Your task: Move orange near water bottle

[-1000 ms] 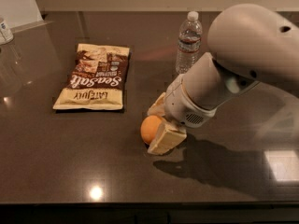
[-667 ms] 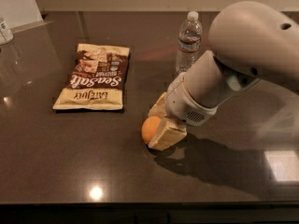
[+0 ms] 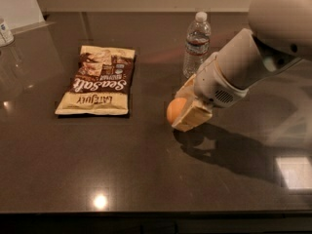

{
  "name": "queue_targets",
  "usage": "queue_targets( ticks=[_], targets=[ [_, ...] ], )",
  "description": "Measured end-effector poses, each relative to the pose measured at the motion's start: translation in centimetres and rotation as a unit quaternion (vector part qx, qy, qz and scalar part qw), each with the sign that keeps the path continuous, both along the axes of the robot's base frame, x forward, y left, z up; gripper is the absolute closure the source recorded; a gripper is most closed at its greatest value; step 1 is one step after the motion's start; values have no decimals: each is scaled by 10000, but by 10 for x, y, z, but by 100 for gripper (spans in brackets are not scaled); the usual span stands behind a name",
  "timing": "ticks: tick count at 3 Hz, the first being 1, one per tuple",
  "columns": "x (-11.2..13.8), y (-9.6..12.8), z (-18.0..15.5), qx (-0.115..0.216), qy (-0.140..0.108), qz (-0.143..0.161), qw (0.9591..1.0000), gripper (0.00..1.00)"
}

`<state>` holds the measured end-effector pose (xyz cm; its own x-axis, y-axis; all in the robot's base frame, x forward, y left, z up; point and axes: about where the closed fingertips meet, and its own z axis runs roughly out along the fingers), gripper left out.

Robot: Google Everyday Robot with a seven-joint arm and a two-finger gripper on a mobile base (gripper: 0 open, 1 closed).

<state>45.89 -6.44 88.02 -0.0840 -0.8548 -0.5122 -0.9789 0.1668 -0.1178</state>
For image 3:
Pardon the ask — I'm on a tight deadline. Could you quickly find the clear plastic water bottle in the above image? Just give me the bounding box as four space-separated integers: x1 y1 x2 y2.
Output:
182 12 211 78

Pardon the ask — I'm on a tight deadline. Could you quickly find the white container at left edge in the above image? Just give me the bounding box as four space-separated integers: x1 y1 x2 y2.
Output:
0 18 15 47

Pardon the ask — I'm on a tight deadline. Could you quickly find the orange fruit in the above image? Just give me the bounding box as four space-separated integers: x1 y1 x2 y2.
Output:
167 97 186 124

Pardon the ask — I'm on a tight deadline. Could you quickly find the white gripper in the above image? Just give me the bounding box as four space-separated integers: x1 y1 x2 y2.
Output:
172 52 249 132

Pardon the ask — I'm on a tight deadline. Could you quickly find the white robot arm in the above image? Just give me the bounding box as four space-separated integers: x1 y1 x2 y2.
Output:
172 0 312 132

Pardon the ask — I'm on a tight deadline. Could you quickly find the brown sea salt chip bag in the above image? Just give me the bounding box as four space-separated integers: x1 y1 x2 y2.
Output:
56 46 136 115

